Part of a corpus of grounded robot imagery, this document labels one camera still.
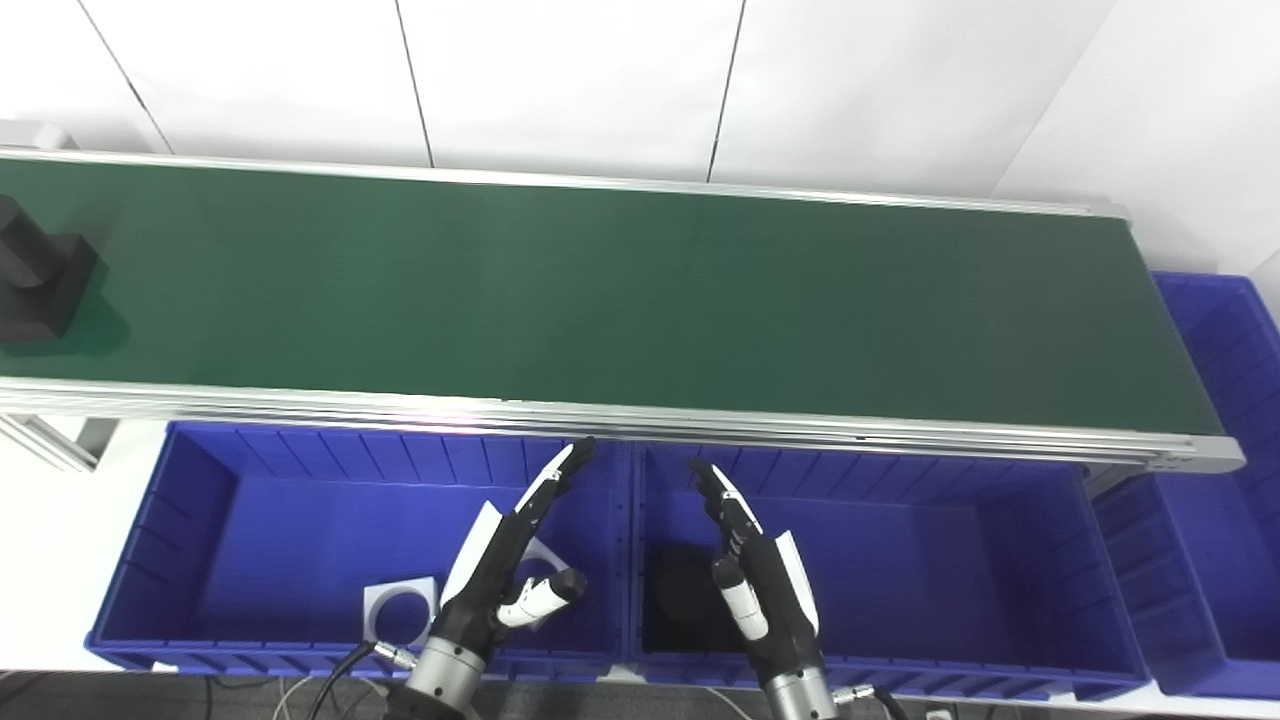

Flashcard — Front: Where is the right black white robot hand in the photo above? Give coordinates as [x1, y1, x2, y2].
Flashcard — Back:
[688, 458, 825, 683]

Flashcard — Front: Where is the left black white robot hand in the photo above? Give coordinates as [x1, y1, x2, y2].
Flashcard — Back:
[428, 436, 599, 663]

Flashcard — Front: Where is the black cylinder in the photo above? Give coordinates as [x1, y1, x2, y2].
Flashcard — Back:
[640, 545, 741, 656]
[0, 195, 101, 346]

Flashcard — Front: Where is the blue plastic bin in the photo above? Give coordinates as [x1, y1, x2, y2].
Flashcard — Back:
[1090, 272, 1280, 699]
[85, 420, 641, 681]
[625, 440, 1151, 701]

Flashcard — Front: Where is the green conveyor belt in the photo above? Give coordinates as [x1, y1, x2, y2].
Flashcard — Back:
[0, 158, 1226, 436]
[0, 148, 1246, 476]

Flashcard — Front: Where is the aluminium conveyor leg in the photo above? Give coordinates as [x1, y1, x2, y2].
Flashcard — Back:
[0, 412, 121, 473]

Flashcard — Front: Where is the grey conveyor motor housing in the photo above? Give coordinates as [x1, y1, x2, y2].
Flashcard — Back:
[0, 120, 76, 153]

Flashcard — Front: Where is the white square plate with hole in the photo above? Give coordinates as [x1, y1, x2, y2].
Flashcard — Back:
[362, 576, 441, 646]
[515, 538, 566, 581]

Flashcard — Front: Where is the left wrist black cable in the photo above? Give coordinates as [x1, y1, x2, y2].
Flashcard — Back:
[305, 640, 421, 720]

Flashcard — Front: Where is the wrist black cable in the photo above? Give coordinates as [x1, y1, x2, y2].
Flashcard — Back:
[305, 640, 421, 720]
[835, 683, 911, 720]

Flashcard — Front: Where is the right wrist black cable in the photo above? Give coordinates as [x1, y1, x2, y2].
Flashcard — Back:
[835, 683, 911, 720]

